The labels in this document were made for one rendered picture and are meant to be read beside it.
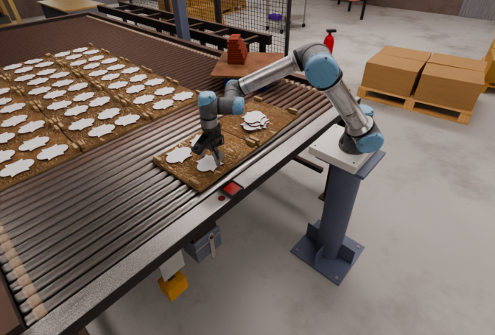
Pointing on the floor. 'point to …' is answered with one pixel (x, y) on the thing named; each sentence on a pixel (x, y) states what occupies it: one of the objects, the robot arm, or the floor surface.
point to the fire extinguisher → (329, 39)
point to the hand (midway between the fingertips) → (209, 162)
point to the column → (335, 224)
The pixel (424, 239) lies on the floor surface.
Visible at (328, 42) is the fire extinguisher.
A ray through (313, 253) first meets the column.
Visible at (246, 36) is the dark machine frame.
